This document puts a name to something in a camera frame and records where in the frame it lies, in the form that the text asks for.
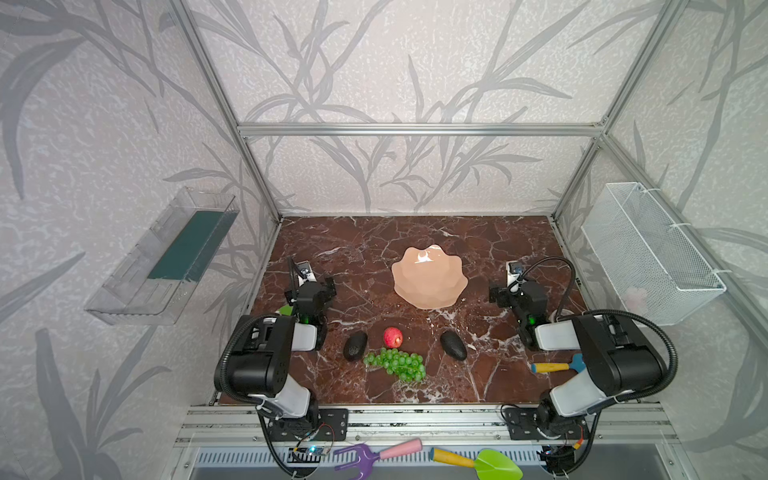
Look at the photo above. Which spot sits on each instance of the purple pink toy rake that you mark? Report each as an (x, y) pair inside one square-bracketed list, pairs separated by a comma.
[(365, 458)]

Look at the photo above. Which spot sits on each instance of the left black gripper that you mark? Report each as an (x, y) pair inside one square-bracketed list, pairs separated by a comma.
[(314, 290)]

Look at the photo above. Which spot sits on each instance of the aluminium front rail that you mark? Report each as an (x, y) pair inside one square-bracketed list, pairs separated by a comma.
[(434, 424)]

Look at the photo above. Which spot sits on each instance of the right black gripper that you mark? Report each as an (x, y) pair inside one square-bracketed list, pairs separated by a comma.
[(514, 294)]

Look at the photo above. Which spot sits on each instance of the red fake fruit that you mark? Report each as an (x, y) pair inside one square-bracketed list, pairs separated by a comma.
[(393, 337)]

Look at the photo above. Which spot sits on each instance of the clear plastic wall tray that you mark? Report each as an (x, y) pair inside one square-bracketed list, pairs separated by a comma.
[(155, 281)]

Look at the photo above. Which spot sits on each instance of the white wire mesh basket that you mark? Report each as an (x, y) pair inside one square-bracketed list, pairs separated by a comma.
[(651, 263)]

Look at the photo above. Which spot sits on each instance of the blue yellow toy tool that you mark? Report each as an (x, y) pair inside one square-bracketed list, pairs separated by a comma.
[(576, 364)]

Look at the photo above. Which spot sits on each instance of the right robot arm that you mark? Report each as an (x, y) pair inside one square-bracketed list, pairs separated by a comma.
[(624, 357)]

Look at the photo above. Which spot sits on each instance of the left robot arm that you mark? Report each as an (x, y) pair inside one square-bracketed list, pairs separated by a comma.
[(254, 366)]

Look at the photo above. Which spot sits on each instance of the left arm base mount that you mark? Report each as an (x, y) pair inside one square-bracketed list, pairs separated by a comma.
[(325, 424)]

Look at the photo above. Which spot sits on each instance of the green fake grape bunch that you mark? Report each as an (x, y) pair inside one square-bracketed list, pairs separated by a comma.
[(407, 367)]

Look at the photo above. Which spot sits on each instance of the dark avocado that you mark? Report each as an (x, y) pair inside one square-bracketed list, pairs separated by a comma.
[(453, 345), (355, 346)]

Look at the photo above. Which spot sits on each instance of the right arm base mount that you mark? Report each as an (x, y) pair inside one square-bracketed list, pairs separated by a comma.
[(522, 423)]

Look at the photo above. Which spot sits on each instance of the green yellow toy shovel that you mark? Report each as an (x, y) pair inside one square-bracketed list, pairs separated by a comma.
[(488, 464)]

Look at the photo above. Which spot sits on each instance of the pink wavy fruit bowl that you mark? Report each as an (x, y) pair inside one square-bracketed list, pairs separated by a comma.
[(429, 279)]

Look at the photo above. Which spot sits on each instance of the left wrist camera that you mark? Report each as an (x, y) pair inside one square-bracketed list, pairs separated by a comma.
[(305, 271)]

